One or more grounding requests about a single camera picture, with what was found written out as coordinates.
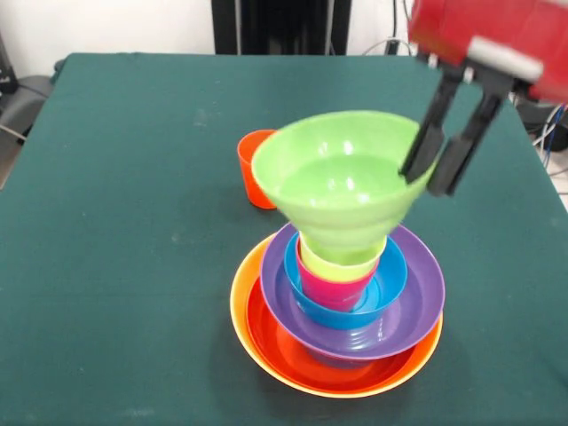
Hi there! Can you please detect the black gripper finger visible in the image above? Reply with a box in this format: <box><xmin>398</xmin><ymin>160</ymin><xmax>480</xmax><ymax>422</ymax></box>
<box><xmin>425</xmin><ymin>77</ymin><xmax>516</xmax><ymax>197</ymax></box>
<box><xmin>398</xmin><ymin>61</ymin><xmax>467</xmax><ymax>185</ymax></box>

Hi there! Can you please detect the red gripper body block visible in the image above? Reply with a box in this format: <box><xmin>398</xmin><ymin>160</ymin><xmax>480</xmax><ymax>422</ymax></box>
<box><xmin>406</xmin><ymin>0</ymin><xmax>568</xmax><ymax>104</ymax></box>

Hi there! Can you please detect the green plastic bowl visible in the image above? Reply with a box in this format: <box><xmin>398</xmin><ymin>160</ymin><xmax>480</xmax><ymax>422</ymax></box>
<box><xmin>250</xmin><ymin>109</ymin><xmax>445</xmax><ymax>267</ymax></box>

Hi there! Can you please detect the purple plastic bowl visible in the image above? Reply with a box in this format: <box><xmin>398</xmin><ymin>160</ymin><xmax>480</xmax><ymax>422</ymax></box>
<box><xmin>259</xmin><ymin>221</ymin><xmax>446</xmax><ymax>369</ymax></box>

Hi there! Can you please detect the blue plastic bowl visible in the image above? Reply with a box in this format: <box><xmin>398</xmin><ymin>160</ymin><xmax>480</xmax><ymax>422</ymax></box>
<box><xmin>283</xmin><ymin>233</ymin><xmax>408</xmax><ymax>330</ymax></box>

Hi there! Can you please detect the green plastic cup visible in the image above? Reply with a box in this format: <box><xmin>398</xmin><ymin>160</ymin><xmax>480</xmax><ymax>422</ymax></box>
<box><xmin>297</xmin><ymin>239</ymin><xmax>383</xmax><ymax>282</ymax></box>

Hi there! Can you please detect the orange-red plastic cup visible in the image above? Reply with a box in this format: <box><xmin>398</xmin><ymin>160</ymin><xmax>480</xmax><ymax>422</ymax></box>
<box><xmin>237</xmin><ymin>129</ymin><xmax>279</xmax><ymax>209</ymax></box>

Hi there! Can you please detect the crimson pink plastic cup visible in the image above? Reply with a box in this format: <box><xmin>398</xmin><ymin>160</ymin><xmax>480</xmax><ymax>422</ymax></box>
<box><xmin>295</xmin><ymin>252</ymin><xmax>381</xmax><ymax>312</ymax></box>

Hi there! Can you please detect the orange plastic bowl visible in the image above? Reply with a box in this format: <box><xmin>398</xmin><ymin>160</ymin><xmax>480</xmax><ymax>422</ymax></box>
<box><xmin>229</xmin><ymin>234</ymin><xmax>444</xmax><ymax>398</ymax></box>

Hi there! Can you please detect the red-orange plastic bowl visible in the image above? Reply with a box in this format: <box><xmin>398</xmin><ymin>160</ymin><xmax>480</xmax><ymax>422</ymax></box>
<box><xmin>246</xmin><ymin>274</ymin><xmax>438</xmax><ymax>392</ymax></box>

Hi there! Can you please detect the dark green tablecloth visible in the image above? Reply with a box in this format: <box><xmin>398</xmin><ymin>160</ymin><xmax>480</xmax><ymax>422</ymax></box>
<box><xmin>0</xmin><ymin>51</ymin><xmax>568</xmax><ymax>426</ymax></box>

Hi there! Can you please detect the tangle of cables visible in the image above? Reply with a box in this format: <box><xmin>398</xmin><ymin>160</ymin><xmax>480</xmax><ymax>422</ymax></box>
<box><xmin>534</xmin><ymin>101</ymin><xmax>568</xmax><ymax>172</ymax></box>

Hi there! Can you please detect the black wall cable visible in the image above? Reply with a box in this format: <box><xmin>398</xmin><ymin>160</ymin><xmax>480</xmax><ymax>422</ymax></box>
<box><xmin>390</xmin><ymin>0</ymin><xmax>414</xmax><ymax>54</ymax></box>

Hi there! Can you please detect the white cable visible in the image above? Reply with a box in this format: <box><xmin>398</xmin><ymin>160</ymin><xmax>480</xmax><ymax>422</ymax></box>
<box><xmin>361</xmin><ymin>37</ymin><xmax>418</xmax><ymax>57</ymax></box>

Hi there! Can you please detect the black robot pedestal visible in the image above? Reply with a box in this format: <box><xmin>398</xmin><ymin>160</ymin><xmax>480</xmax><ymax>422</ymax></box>
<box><xmin>211</xmin><ymin>0</ymin><xmax>351</xmax><ymax>57</ymax></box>

